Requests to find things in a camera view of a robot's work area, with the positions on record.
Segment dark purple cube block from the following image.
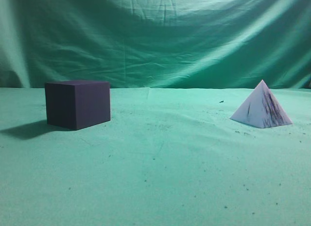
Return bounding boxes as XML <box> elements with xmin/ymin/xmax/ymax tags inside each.
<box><xmin>44</xmin><ymin>80</ymin><xmax>111</xmax><ymax>130</ymax></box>

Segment white square pyramid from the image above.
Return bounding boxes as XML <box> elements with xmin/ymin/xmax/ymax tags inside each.
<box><xmin>230</xmin><ymin>80</ymin><xmax>293</xmax><ymax>128</ymax></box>

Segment green table cloth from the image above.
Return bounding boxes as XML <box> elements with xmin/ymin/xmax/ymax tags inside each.
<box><xmin>0</xmin><ymin>88</ymin><xmax>311</xmax><ymax>226</ymax></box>

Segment green backdrop cloth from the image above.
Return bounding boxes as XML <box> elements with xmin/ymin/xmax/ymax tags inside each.
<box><xmin>0</xmin><ymin>0</ymin><xmax>311</xmax><ymax>88</ymax></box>

